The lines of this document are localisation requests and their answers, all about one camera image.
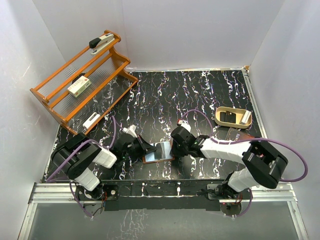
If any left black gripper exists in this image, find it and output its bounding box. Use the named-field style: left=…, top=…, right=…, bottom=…
left=122, top=134, right=157, bottom=159

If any brown leather card holder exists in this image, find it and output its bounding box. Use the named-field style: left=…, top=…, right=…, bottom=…
left=142, top=141, right=175, bottom=164

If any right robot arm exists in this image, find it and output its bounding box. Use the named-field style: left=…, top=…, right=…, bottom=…
left=170, top=125, right=288, bottom=199

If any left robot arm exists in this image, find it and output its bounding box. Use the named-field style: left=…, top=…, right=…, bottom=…
left=46, top=133, right=157, bottom=200

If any black card in tray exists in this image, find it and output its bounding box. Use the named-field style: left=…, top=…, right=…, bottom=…
left=220, top=111, right=236, bottom=124

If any silver card in tray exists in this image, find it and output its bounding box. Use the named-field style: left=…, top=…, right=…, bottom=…
left=240, top=110, right=252, bottom=125

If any small white box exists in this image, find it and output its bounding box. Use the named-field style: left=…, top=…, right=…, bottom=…
left=82, top=112, right=101, bottom=130

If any dark red picture book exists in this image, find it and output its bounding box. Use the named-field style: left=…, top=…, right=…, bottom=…
left=225, top=128, right=254, bottom=141

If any beige oval tray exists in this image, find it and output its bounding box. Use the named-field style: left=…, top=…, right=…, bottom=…
left=214, top=106, right=253, bottom=129

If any orange wooden shelf rack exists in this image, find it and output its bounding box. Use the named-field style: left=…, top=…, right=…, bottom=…
left=30, top=30, right=138, bottom=135

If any white staples box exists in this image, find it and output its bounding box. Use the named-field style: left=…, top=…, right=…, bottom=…
left=67, top=75, right=91, bottom=98

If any black and beige stapler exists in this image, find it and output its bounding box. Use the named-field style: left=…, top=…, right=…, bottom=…
left=89, top=33, right=115, bottom=55

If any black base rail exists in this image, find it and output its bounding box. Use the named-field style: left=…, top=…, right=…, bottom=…
left=74, top=178, right=253, bottom=212

